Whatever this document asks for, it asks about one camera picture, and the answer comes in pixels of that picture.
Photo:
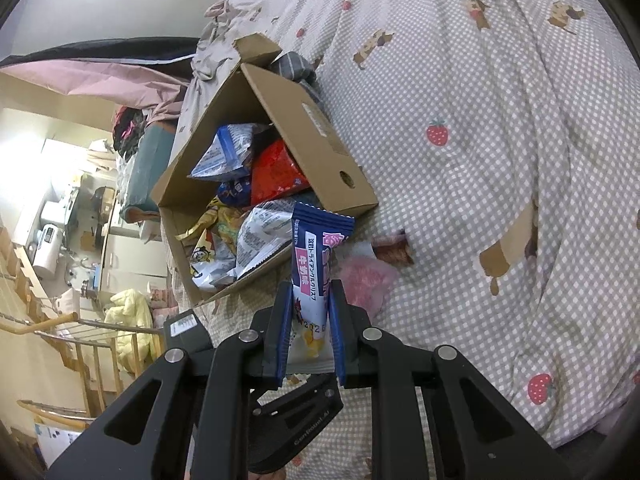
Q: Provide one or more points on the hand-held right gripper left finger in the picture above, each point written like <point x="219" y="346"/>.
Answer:
<point x="282" y="340"/>

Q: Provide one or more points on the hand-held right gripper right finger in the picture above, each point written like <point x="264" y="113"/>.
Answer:
<point x="337" y="340"/>

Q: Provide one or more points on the purple blue snack packet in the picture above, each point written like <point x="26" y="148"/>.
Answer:
<point x="310" y="260"/>

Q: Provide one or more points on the white silver snack packet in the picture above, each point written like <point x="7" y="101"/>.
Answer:
<point x="260" y="235"/>

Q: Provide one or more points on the white yellow red snack bag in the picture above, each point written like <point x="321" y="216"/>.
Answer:
<point x="207" y="260"/>

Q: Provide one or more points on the dark blue snack packet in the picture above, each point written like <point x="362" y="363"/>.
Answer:
<point x="235" y="191"/>

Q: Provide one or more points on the blue white snack bag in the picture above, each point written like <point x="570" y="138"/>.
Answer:
<point x="225" y="152"/>

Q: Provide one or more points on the brown cardboard box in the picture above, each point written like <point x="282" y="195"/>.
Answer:
<point x="310" y="125"/>

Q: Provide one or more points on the pink plastic wrapper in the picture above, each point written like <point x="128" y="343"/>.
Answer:
<point x="367" y="280"/>

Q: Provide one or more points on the yellow snack packet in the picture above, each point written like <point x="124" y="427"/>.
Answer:
<point x="220" y="217"/>

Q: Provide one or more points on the pale yellow cloth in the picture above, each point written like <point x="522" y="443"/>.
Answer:
<point x="130" y="310"/>

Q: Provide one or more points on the white cabinet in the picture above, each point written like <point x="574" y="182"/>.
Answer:
<point x="130" y="260"/>

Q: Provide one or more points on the checked printed blanket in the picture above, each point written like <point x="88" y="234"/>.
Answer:
<point x="475" y="185"/>

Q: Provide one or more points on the teal cushion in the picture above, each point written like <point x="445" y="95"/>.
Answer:
<point x="145" y="165"/>

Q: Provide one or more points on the wooden railing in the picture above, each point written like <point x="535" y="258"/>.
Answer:
<point x="50" y="320"/>

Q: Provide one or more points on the small printed carton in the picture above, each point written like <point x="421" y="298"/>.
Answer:
<point x="55" y="440"/>

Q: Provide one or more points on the pile of clothes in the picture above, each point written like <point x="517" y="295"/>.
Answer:
<point x="127" y="127"/>

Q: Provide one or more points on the grey cloth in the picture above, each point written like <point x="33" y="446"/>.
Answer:
<point x="295" y="66"/>

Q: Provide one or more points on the pink sheet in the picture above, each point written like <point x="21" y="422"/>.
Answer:
<point x="100" y="80"/>

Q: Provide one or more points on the dark cloth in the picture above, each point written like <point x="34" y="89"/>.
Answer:
<point x="100" y="50"/>

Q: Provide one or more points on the white wall appliance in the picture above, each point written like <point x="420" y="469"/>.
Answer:
<point x="47" y="250"/>

